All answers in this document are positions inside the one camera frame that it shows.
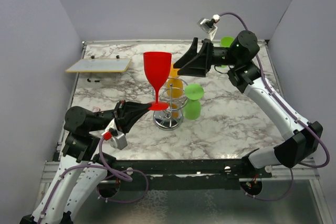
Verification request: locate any red wine glass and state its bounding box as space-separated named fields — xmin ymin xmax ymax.
xmin=143 ymin=51 xmax=172 ymax=111

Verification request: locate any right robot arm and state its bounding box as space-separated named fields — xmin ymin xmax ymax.
xmin=174 ymin=30 xmax=323 ymax=177

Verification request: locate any black front mounting rail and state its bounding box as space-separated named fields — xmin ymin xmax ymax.
xmin=104 ymin=154 xmax=271 ymax=190

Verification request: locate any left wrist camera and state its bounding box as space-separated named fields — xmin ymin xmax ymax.
xmin=102 ymin=128 xmax=128 ymax=150

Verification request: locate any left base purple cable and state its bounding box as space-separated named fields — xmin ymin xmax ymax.
xmin=96 ymin=167 xmax=149 ymax=205

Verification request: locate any orange wine glass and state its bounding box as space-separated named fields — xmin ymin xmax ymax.
xmin=171 ymin=103 xmax=180 ymax=119
xmin=166 ymin=63 xmax=183 ymax=98

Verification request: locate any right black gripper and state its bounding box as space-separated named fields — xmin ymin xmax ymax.
xmin=173 ymin=38 xmax=239 ymax=77

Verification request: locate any green wine glass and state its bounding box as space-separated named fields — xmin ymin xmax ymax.
xmin=183 ymin=83 xmax=204 ymax=120
xmin=214 ymin=36 xmax=234 ymax=59

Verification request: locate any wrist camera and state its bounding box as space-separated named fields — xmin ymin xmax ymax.
xmin=197 ymin=14 xmax=220 ymax=41
xmin=102 ymin=128 xmax=128 ymax=150

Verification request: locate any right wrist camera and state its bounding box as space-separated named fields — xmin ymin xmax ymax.
xmin=197 ymin=14 xmax=220 ymax=41

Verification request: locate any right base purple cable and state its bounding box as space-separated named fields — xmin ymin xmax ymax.
xmin=244 ymin=166 xmax=296 ymax=202

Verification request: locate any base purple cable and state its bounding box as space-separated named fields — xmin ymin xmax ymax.
xmin=96 ymin=167 xmax=149 ymax=205
xmin=244 ymin=166 xmax=296 ymax=202

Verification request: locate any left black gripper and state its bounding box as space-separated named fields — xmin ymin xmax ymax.
xmin=89 ymin=99 xmax=153 ymax=134

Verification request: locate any lower orange wine glass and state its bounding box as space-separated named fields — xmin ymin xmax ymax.
xmin=171 ymin=103 xmax=180 ymax=119

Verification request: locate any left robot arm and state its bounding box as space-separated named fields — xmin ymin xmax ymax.
xmin=21 ymin=100 xmax=152 ymax=223

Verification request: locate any chrome wine glass rack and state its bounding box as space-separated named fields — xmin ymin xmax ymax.
xmin=153 ymin=77 xmax=187 ymax=131

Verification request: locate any small whiteboard yellow frame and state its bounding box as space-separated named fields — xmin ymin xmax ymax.
xmin=66 ymin=58 xmax=132 ymax=73

